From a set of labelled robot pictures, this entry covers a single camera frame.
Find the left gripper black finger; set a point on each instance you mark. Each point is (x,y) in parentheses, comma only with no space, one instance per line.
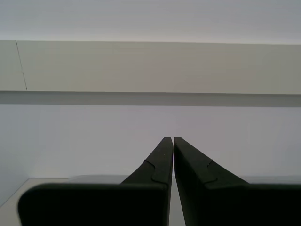
(94,204)
(235,204)

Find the beige flat panel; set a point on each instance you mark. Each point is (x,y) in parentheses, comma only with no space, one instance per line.
(150,68)

